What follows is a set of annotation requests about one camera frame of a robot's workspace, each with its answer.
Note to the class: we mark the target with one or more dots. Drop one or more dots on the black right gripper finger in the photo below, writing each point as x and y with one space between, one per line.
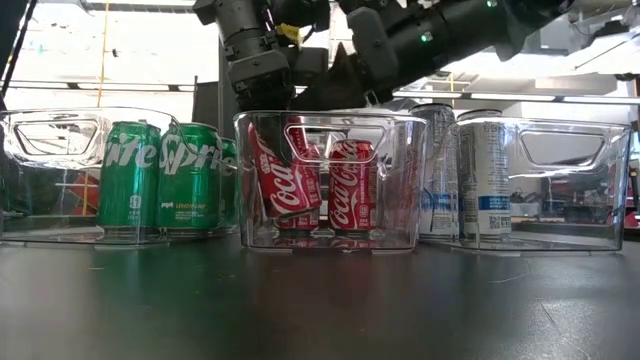
335 90

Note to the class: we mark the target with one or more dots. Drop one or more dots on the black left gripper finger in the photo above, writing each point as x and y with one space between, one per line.
274 135

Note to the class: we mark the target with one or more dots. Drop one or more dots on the white Celsius can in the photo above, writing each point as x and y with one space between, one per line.
440 165
482 170

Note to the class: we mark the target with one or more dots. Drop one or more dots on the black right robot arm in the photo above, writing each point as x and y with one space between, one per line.
500 25

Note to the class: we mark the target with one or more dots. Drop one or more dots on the long ceiling light bar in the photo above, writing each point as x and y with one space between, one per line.
430 94
550 98

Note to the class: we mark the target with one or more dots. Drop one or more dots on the black standing partition panel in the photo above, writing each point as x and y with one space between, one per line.
210 105

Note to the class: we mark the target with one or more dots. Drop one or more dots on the clear plastic bin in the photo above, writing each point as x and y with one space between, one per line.
50 165
575 210
400 200

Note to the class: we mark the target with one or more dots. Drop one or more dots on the black table mat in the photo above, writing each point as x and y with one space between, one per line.
320 310

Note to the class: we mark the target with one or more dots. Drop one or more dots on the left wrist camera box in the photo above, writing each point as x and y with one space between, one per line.
311 65

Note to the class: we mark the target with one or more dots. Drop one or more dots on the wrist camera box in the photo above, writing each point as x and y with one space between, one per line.
372 50
311 65

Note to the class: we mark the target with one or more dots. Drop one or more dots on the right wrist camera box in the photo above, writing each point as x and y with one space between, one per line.
372 50

